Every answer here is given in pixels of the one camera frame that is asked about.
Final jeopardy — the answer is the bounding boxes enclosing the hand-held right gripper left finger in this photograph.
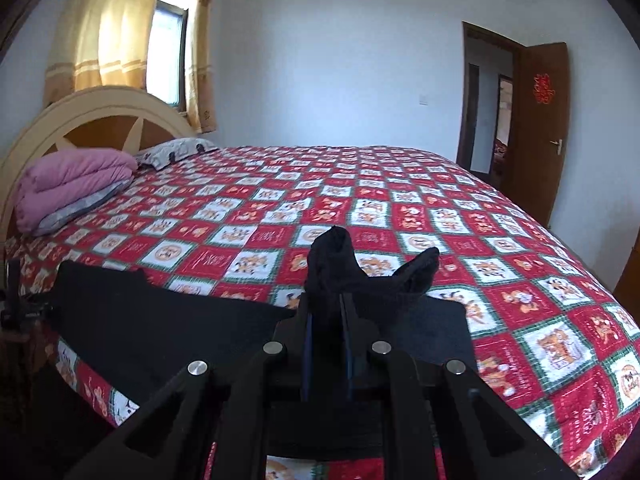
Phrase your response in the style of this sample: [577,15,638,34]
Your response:
[65,292,313,480]

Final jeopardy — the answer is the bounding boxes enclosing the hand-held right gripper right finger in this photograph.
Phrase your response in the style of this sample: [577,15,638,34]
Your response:
[340,292,581,480]

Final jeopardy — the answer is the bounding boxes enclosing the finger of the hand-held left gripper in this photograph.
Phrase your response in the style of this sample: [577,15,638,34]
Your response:
[21,301,53,321]

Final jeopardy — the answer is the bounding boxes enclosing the black pants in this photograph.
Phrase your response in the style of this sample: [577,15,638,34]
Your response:
[50,226,473,461]

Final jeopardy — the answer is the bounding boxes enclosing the grey pillow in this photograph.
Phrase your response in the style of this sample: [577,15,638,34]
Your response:
[32,177,133,237]

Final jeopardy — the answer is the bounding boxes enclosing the pink folded quilt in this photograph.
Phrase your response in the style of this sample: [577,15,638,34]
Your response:
[15,149,138,233]

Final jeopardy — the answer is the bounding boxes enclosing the red printed bedspread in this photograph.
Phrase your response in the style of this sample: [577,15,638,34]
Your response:
[5,145,640,480]

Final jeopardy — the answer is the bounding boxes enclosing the cream wooden headboard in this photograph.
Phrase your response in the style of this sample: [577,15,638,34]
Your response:
[0,86,196,241]

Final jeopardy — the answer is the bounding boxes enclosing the white patterned pillow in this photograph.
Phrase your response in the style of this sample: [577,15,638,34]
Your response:
[134,137,218,171]

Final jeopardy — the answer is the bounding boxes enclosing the brown wooden door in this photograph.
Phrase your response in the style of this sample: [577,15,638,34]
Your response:
[510,42,571,228]

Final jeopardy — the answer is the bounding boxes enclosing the wooden cabinet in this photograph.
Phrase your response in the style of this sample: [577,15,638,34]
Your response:
[614,247,640,306]

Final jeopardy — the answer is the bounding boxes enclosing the wide yellow curtain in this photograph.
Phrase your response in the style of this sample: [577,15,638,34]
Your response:
[44,0,166,106]

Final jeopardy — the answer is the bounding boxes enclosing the window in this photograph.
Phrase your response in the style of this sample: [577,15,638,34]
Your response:
[145,0,193,111]

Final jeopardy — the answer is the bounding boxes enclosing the narrow yellow curtain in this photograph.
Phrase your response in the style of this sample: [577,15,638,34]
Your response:
[185,0,218,133]

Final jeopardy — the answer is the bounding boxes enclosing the red paper door decoration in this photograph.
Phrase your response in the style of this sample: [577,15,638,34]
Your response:
[531,74,555,103]

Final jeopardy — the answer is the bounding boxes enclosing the brown door frame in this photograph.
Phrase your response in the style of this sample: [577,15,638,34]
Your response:
[456,21,526,176]

